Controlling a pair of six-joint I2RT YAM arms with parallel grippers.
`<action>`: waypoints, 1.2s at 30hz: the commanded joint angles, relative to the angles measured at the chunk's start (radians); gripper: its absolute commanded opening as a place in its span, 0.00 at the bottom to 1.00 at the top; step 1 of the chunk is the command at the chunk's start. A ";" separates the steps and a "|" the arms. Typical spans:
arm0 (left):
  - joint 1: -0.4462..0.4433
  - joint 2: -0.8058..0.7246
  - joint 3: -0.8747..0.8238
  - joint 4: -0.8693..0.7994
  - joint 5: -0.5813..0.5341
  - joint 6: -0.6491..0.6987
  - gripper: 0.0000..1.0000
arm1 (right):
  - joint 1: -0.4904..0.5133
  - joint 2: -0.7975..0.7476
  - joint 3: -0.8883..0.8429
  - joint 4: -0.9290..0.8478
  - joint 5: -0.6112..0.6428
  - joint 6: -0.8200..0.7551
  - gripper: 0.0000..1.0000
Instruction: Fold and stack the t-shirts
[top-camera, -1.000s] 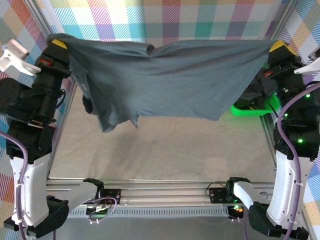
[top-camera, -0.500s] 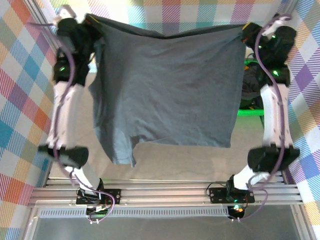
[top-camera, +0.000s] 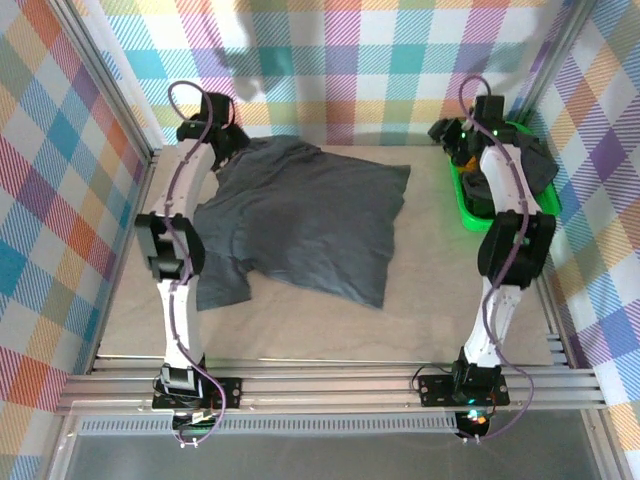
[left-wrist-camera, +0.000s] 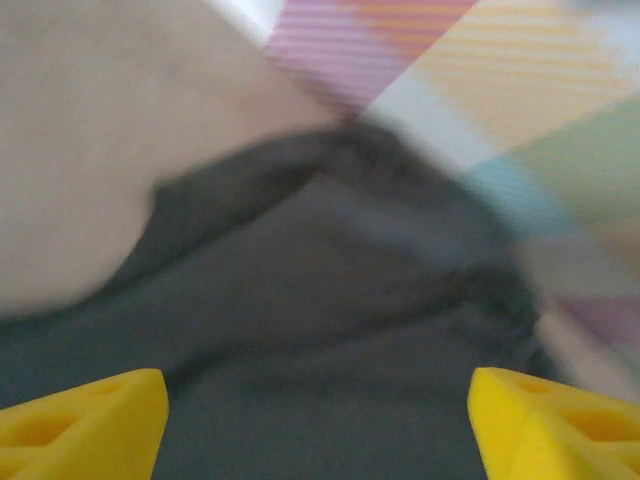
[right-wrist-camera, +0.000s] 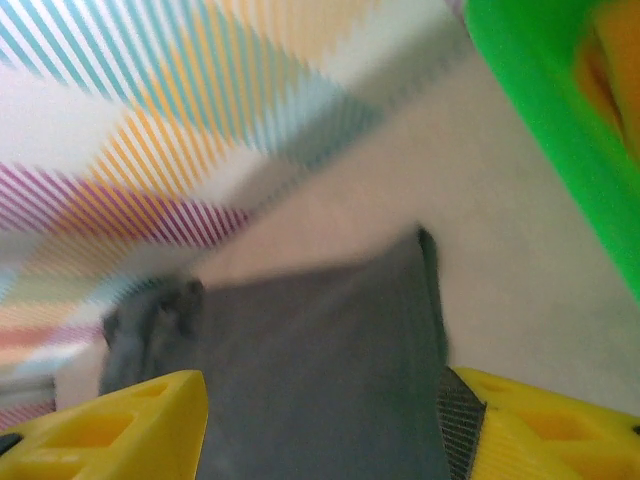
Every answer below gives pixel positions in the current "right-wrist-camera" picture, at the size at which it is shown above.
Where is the grey t-shirt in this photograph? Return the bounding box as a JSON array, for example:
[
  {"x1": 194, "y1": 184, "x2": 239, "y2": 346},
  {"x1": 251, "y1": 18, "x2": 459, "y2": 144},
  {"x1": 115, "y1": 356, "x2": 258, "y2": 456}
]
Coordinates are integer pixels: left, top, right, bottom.
[{"x1": 98, "y1": 227, "x2": 454, "y2": 480}]

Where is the multicolour striped white t-shirt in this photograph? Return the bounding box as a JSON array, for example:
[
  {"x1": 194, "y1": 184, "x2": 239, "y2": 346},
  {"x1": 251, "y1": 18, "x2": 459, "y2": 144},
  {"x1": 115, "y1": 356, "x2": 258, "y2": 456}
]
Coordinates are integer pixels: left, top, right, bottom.
[{"x1": 0, "y1": 0, "x2": 466, "y2": 431}]

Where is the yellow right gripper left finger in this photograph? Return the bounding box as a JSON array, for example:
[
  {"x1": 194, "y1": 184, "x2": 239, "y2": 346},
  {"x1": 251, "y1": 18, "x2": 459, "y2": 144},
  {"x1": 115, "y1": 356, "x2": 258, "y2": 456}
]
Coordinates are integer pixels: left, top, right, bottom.
[{"x1": 0, "y1": 369, "x2": 209, "y2": 480}]

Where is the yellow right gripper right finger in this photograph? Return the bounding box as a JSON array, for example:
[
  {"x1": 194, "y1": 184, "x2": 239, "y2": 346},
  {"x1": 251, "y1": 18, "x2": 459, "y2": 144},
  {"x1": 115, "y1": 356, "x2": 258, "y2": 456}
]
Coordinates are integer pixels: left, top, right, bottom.
[{"x1": 435, "y1": 366, "x2": 640, "y2": 480}]

